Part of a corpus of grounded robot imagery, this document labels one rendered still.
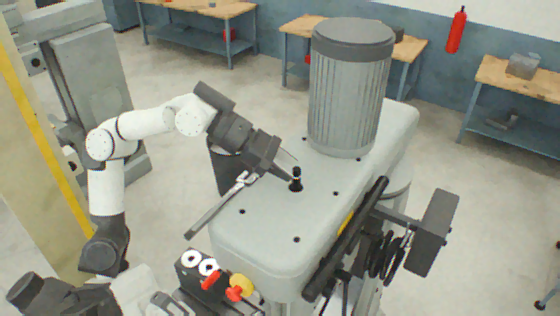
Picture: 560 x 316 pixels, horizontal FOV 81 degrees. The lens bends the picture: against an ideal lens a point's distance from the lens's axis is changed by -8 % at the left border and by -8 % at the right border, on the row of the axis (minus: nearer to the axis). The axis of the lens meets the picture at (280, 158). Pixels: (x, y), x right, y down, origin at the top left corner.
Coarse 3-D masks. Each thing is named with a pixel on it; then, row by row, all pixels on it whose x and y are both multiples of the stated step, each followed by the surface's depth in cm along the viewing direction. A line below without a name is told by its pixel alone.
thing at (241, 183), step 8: (240, 176) 89; (256, 176) 89; (240, 184) 87; (248, 184) 87; (232, 192) 85; (224, 200) 83; (216, 208) 81; (208, 216) 79; (200, 224) 77; (192, 232) 76
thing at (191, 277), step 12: (192, 252) 161; (180, 264) 158; (192, 264) 156; (204, 264) 157; (216, 264) 157; (180, 276) 162; (192, 276) 155; (204, 276) 153; (228, 276) 163; (192, 288) 164; (216, 288) 154; (216, 300) 159
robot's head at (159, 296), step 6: (156, 294) 88; (162, 294) 87; (168, 294) 85; (150, 300) 87; (156, 300) 86; (162, 300) 85; (168, 300) 85; (174, 300) 86; (150, 306) 87; (156, 306) 85; (162, 306) 84; (180, 306) 87; (168, 312) 85; (186, 312) 88
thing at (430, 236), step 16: (448, 192) 109; (432, 208) 104; (448, 208) 104; (432, 224) 99; (448, 224) 99; (416, 240) 102; (432, 240) 98; (416, 256) 105; (432, 256) 101; (416, 272) 109
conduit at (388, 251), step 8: (368, 232) 119; (376, 232) 122; (392, 232) 120; (376, 240) 116; (392, 240) 119; (400, 240) 123; (368, 248) 119; (376, 248) 131; (384, 248) 131; (392, 248) 116; (400, 248) 114; (368, 256) 119; (376, 256) 116; (384, 256) 116; (392, 256) 129; (400, 256) 113; (368, 264) 120; (376, 264) 117; (384, 264) 116; (392, 264) 113; (368, 272) 120; (376, 272) 126; (384, 272) 117; (392, 272) 113; (384, 280) 123
